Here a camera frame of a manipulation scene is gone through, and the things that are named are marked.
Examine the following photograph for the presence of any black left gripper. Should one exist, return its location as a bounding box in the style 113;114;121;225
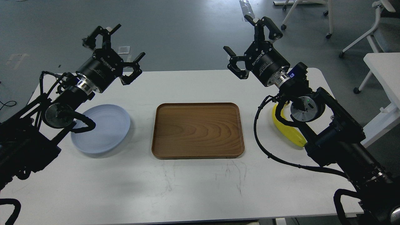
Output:
76;24;146;93

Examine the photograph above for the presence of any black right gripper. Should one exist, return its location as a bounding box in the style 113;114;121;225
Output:
223;15;290;87

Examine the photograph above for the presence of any light blue plate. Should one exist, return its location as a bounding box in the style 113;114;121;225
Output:
71;104;131;155

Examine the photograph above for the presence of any yellow banana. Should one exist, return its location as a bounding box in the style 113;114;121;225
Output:
272;104;306;147

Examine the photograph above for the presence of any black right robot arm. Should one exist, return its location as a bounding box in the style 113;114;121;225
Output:
224;15;400;225

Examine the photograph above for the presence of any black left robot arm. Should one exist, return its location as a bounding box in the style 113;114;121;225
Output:
0;24;145;189

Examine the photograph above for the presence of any grey floor tape strip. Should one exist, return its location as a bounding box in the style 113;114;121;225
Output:
239;0;255;19

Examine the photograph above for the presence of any white chair base with casters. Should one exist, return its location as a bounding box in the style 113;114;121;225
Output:
272;0;334;40

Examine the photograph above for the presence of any brown wooden tray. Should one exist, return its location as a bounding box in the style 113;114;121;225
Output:
151;102;245;160

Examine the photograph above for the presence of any white office chair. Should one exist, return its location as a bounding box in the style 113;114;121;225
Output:
339;0;400;94

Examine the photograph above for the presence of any white side table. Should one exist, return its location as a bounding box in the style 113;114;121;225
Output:
361;52;400;147

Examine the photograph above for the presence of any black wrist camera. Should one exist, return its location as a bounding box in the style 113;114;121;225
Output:
287;62;308;82

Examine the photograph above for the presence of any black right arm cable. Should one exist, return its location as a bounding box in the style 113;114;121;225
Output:
253;95;349;180

